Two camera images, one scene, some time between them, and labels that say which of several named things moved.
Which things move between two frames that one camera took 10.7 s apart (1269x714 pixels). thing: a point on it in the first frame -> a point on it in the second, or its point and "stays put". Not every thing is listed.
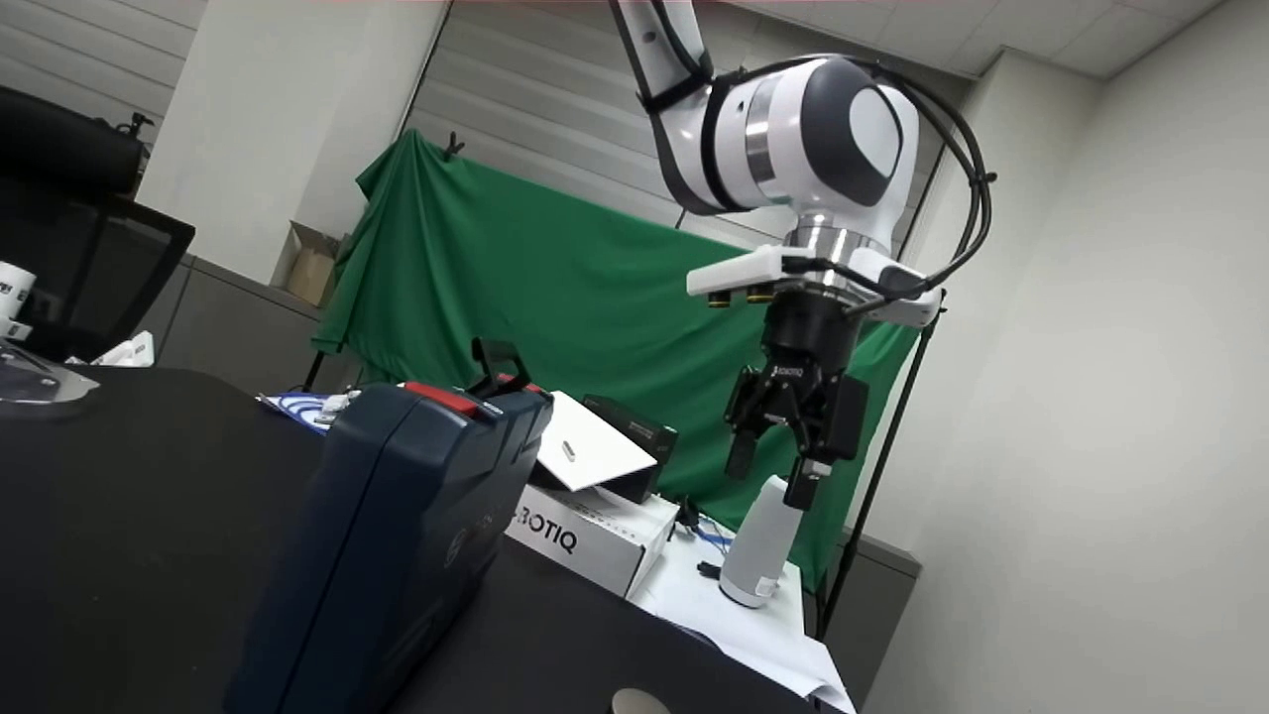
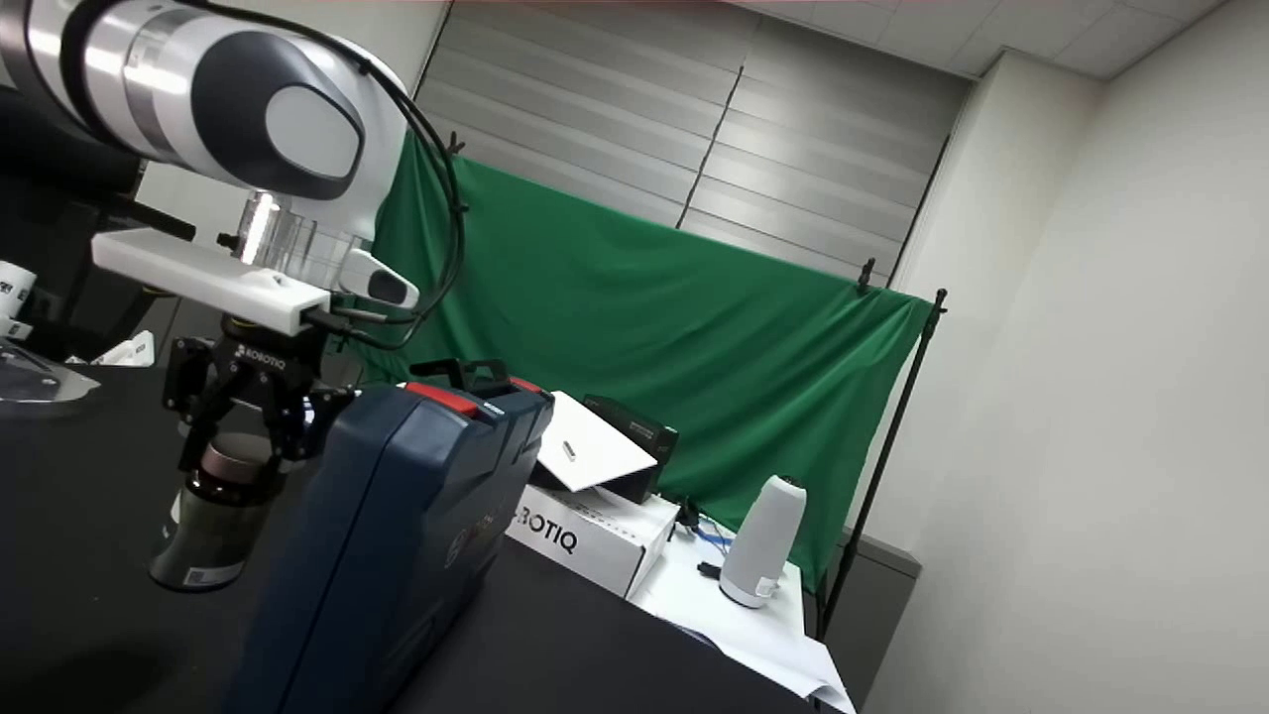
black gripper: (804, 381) -> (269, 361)
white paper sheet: (586, 445) stays put
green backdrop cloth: (470, 265) stays put
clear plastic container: (37, 381) stays put
